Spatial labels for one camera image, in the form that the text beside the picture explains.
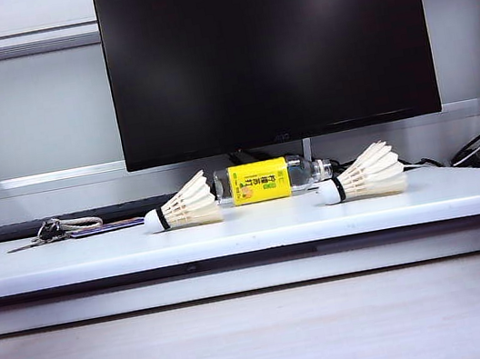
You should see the white feather shuttlecock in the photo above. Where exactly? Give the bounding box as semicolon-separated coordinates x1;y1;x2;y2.
310;137;412;209
137;167;226;236

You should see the clear bottle yellow label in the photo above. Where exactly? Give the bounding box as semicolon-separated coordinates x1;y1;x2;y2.
212;148;338;211

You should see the white desk riser board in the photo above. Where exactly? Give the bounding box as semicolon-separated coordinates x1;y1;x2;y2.
0;156;480;299

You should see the black computer monitor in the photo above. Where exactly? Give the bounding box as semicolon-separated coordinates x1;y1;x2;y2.
92;0;445;175

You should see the purple orange key card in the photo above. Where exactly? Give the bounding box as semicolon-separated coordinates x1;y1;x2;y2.
67;215;146;241

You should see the bunch of metal keys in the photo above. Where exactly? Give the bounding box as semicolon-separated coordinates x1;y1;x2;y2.
3;215;70;254

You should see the grey aluminium office partition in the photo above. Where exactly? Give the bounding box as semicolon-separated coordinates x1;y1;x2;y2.
0;0;480;230

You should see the black computer keyboard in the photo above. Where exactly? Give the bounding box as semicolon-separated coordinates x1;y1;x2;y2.
0;189;194;244

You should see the white braided lanyard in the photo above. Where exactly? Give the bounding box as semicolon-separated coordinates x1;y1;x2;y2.
55;213;105;234

